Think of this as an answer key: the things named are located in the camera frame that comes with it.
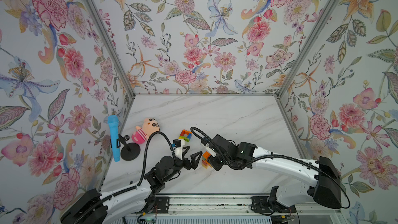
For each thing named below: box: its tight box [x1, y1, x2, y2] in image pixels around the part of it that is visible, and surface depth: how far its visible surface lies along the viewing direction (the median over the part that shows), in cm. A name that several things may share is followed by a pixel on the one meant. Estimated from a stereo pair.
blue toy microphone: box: [107, 115, 121, 162], surface depth 75 cm
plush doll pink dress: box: [131, 117, 161, 145], surface depth 97 cm
